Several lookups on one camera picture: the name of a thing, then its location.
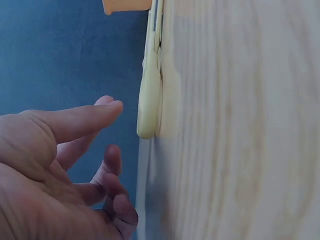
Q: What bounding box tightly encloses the orange plastic piece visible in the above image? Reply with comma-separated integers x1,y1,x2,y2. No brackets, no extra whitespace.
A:
102,0,154,16

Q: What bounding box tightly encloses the pale yellow plastic spoon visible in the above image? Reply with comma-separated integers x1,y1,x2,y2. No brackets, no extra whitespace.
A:
136,0,162,140

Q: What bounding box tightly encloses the person's left hand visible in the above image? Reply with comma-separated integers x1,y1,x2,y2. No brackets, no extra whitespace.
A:
0,95,140,240

